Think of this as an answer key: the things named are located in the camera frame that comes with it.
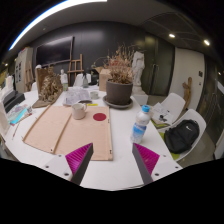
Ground blue-capped plastic drink bottle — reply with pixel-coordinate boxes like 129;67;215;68
130;104;152;145

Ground white cabinet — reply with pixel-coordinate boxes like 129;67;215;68
14;46;34;94

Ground small round glass jar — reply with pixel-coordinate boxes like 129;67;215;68
89;90;100;100

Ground dark spray bottle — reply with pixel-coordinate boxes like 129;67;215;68
81;72;90;89

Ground white plaster statue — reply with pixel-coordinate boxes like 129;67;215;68
130;50;149;106

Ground ceiling light strip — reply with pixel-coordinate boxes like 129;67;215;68
8;0;108;51

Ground cardboard box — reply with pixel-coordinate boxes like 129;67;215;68
94;66;113;93

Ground white plastic chair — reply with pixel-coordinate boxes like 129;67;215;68
157;108;208;163
73;73;92;88
151;92;187;126

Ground light wooden drawing board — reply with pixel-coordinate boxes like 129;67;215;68
22;104;114;162

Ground printed newspaper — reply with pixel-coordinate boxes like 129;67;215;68
62;86;93;107

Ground cream ceramic mug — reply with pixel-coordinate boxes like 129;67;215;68
71;102;88;121

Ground black wall screen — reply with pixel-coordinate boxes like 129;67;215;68
35;35;75;68

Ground papers on chair seat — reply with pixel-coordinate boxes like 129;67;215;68
150;102;175;129

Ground dried plant in grey pot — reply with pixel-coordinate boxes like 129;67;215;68
94;43;136;106

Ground wooden easel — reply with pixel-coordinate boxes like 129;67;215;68
67;53;85;86

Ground wooden figure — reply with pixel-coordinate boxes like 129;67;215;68
182;76;194;111

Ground small white bust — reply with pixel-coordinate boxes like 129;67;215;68
59;68;69;84

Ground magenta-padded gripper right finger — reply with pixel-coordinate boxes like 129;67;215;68
131;142;183;186

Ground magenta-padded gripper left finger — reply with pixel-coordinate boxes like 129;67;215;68
41;142;95;186

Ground black backpack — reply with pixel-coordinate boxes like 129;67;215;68
163;118;200;155

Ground flat round red coaster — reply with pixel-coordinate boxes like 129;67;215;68
92;112;108;122

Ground teal booklet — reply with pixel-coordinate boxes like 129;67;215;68
6;103;33;126

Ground grey plant saucer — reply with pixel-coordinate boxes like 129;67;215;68
102;94;134;110

